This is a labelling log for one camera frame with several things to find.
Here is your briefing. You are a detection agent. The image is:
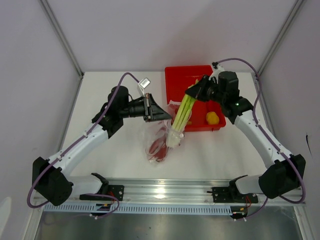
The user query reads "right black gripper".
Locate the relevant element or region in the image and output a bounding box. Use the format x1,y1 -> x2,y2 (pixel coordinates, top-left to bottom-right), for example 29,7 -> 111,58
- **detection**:
186,74 -> 227,105

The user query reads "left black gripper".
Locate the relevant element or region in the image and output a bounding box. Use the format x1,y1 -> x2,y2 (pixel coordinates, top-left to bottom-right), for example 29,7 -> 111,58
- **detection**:
119,93 -> 172,123

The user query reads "clear zip top bag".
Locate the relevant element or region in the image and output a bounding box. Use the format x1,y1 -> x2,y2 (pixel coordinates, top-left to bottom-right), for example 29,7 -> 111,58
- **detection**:
142,100 -> 192,164

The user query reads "green white celery toy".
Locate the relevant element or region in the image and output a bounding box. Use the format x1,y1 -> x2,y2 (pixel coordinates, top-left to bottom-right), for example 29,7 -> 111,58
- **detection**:
166,94 -> 196,149

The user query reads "red lobster toy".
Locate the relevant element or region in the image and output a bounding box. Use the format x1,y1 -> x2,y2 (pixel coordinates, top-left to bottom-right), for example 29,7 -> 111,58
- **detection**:
143,101 -> 180,163

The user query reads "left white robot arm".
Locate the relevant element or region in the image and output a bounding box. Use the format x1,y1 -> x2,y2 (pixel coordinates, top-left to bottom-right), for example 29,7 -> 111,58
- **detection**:
32,86 -> 172,206

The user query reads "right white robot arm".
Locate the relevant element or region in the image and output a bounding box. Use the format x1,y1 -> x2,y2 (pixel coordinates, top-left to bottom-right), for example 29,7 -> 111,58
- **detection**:
185,71 -> 306,202

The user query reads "red plastic tray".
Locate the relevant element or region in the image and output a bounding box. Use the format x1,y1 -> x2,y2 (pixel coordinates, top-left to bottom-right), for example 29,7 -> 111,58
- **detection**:
164,65 -> 226,132

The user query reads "yellow pepper toy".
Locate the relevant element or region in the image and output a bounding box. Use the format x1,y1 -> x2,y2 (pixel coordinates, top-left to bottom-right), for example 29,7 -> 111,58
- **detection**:
206,111 -> 220,125

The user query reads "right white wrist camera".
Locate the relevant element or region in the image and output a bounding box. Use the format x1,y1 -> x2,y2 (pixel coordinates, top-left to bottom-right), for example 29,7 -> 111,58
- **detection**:
210,62 -> 225,79

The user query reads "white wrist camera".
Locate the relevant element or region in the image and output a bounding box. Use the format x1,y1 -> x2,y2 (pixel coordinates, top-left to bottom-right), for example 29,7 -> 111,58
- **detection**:
210,62 -> 225,79
137,77 -> 151,97

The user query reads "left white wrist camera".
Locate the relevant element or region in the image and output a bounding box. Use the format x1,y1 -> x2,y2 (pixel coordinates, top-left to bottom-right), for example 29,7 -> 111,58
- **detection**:
137,77 -> 151,97

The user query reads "aluminium mounting rail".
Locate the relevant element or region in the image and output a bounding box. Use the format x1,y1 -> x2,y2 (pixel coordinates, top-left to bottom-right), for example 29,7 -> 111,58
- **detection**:
33,178 -> 306,206

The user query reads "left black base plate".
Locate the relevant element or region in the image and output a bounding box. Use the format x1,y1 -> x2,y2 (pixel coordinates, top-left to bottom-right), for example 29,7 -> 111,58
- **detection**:
79,184 -> 125,201

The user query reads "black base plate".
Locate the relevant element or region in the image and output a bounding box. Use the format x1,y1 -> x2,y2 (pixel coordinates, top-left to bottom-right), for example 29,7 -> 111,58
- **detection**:
79,184 -> 125,201
207,187 -> 259,204

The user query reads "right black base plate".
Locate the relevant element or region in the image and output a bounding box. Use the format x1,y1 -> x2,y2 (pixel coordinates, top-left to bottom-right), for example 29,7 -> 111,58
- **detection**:
207,187 -> 259,204

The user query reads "white slotted cable duct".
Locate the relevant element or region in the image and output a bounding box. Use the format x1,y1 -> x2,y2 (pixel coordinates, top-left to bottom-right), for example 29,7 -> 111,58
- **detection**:
44,202 -> 232,216

